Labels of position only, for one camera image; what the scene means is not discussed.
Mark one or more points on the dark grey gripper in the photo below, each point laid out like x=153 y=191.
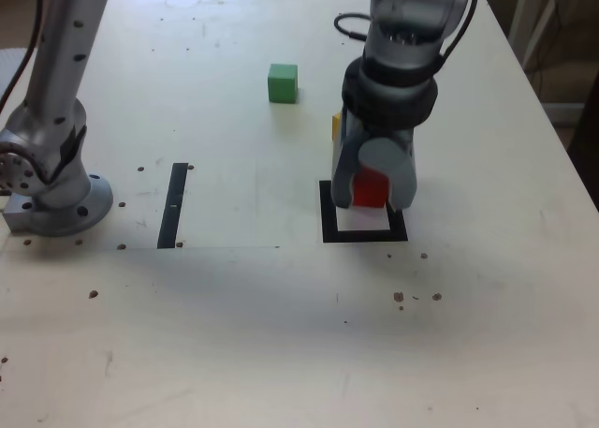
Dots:
x=393 y=132

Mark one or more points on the red cube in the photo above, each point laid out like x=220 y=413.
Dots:
x=369 y=191

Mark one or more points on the yellow cube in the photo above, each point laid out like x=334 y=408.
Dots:
x=335 y=126

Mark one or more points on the green cube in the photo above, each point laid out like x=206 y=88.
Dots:
x=282 y=86

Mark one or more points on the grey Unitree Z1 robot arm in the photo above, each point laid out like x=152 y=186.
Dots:
x=61 y=48

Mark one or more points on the black tape square outline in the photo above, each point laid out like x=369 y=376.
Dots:
x=365 y=236

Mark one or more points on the black tape strip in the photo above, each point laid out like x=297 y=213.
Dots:
x=172 y=208

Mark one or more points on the white metal frame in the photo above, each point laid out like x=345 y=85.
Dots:
x=526 y=11

